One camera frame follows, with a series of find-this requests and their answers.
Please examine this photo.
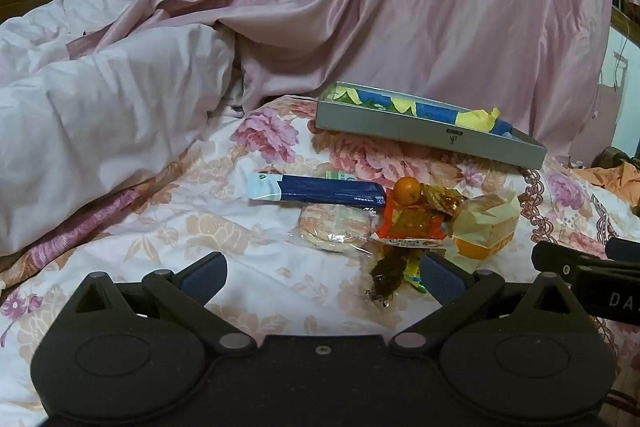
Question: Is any dark olive cloth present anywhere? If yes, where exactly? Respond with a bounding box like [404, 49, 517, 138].
[597, 147, 632, 168]

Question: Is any blue yellow patterned box liner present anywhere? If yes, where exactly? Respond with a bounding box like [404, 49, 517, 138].
[325, 83, 516, 138]

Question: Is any yellow cake packet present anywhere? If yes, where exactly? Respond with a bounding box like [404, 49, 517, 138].
[450, 191, 522, 261]

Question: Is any floral bed sheet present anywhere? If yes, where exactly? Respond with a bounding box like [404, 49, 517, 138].
[0, 94, 640, 410]

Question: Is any small orange kumquat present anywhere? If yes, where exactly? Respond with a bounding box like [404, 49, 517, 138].
[391, 177, 424, 206]

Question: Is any long blue snack packet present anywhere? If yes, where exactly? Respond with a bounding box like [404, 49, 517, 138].
[246, 172, 387, 209]

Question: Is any pink satin sheet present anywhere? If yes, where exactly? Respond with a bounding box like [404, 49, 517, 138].
[82, 0, 615, 158]

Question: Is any white duvet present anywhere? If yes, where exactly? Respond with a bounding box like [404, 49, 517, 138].
[0, 0, 247, 258]

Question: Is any grey shallow cardboard box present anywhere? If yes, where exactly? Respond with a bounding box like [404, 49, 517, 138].
[315, 81, 548, 170]

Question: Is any golden snack wrapper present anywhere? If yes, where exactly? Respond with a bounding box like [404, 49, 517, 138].
[422, 184, 469, 221]

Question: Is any orange cloth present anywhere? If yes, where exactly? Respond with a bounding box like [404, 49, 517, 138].
[582, 157, 640, 219]

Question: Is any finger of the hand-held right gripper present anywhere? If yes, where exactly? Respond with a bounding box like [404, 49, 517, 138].
[605, 236, 640, 261]
[531, 240, 609, 281]

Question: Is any round rice cracker packet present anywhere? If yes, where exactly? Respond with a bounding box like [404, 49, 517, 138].
[287, 202, 376, 254]

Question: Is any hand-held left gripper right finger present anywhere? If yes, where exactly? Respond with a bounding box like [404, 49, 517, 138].
[387, 252, 576, 356]

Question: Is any red dried tofu packet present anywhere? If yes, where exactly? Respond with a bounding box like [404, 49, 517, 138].
[370, 201, 447, 253]

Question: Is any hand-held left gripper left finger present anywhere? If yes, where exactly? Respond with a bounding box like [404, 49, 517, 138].
[67, 251, 258, 356]

